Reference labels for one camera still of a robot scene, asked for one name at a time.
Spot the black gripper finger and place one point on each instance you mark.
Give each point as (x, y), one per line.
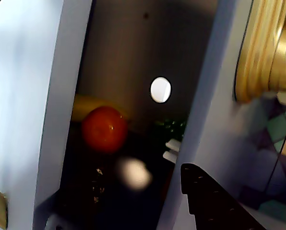
(212, 206)

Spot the white cabinet door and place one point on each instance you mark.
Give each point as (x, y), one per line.
(25, 95)

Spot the small white plastic piece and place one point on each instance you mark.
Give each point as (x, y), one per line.
(171, 151)

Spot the white toy egg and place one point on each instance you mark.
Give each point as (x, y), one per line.
(134, 173)

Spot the green toy vegetable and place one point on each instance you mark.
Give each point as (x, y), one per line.
(173, 128)

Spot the orange toy fruit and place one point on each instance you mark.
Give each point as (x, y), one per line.
(104, 129)

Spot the yellow toy banana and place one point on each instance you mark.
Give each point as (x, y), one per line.
(85, 106)

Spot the blue toy kitchen body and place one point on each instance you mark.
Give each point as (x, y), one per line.
(123, 60)

